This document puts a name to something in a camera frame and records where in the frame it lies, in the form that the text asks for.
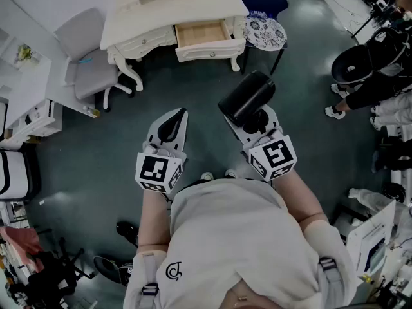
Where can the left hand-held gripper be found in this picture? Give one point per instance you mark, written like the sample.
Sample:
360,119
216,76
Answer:
151,172

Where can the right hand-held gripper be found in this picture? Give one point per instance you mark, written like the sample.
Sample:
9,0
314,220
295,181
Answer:
277,156

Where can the black pouch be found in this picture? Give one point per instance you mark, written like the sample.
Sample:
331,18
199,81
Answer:
246,95

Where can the large cream wooden drawer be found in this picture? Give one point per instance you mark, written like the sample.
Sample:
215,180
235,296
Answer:
202,37

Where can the person's right forearm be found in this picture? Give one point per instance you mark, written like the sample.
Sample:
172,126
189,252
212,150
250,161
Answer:
299,201

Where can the person's left forearm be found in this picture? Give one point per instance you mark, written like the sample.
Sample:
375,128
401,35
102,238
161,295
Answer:
154,217

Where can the white ornate drawer front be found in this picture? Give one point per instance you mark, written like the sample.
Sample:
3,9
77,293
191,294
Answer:
145,40

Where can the white desk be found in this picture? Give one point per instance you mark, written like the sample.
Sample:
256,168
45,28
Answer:
174,8

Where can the person's right white shoe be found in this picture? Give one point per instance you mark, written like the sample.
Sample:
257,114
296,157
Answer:
230,173

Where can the person's white shoe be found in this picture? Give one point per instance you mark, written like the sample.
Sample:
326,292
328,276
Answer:
230,173
207,175

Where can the person's black trousers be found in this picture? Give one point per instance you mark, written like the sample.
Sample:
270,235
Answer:
193,183

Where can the person's left white shoe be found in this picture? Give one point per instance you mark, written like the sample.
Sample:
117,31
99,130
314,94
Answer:
207,175

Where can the grey office chair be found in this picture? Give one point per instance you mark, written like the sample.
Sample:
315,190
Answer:
90,63

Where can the black glossy object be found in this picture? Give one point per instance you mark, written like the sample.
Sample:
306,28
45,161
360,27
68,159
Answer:
127,232

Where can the black round hat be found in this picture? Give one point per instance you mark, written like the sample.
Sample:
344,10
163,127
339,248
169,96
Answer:
351,64

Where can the person's white shirt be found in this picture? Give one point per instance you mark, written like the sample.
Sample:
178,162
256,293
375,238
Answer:
238,243

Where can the white shelf unit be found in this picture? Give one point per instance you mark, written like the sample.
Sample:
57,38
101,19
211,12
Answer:
29,101

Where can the white machine box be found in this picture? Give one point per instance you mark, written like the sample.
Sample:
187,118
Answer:
370,237

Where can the white chair with black stripes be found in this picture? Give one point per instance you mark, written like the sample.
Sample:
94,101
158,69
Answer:
16,175

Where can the yellow flower bunch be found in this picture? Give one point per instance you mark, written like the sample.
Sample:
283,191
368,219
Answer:
24,52

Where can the black office chair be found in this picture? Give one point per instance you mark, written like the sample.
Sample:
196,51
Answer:
54,272

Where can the red cloth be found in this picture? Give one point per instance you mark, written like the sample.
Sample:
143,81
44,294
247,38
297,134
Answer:
22,243

